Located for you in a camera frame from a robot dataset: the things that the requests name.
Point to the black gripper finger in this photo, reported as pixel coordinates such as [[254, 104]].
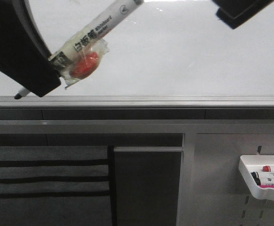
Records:
[[23, 53], [234, 13]]

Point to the white whiteboard marker with magnet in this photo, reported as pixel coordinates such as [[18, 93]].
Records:
[[80, 55]]

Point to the white whiteboard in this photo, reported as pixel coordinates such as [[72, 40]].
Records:
[[173, 53]]

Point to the white plastic tray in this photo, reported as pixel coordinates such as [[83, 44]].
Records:
[[251, 163]]

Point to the black capped marker upper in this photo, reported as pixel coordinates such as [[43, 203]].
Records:
[[262, 174]]

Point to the black capped marker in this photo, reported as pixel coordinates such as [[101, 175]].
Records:
[[264, 181], [262, 174]]

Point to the black capped marker lower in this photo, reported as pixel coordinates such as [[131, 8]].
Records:
[[264, 181]]

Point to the grey pegboard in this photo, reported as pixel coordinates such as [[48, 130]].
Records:
[[212, 191]]

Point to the grey metal panel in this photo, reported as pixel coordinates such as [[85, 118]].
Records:
[[147, 185]]

